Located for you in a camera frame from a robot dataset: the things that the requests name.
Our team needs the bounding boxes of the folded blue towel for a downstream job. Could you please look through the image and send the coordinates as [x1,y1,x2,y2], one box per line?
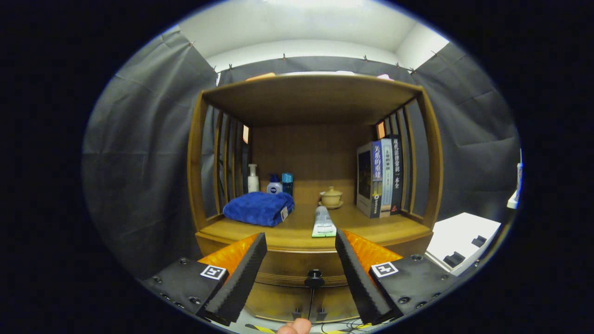
[223,192,295,227]

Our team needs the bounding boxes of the black backdrop cloth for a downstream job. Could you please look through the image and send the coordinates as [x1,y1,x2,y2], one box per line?
[83,26,520,279]

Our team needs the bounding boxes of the wooden countertop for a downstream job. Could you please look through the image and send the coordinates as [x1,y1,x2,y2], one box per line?
[195,203,435,254]

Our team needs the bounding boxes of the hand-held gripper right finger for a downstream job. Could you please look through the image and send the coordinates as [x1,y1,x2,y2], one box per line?
[335,229,465,326]

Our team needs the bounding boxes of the white table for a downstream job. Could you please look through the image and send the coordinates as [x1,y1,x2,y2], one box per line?
[425,212,502,277]

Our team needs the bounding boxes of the light blue book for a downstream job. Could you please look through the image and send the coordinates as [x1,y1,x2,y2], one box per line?
[379,138,394,218]

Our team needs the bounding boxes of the black floor cables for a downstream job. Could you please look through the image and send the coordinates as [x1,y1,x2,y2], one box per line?
[320,320,376,334]

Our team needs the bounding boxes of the white and green tube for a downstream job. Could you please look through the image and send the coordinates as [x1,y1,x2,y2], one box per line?
[312,206,337,238]

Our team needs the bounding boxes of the dark blue book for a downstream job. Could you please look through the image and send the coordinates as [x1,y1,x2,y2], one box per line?
[356,141,384,219]

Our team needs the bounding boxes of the wooden cabinet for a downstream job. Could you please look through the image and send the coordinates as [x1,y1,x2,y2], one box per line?
[187,74,444,324]

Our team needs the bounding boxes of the beige lidded teacup with saucer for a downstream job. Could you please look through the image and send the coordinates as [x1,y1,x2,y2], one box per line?
[318,186,345,210]

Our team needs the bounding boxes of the black book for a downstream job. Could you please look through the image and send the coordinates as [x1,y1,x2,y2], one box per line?
[390,135,404,216]

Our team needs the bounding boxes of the wooden drawer with black knob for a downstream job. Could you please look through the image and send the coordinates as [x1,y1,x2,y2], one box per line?
[253,250,349,289]

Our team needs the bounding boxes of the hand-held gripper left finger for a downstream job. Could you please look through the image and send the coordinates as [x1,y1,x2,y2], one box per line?
[142,232,268,327]

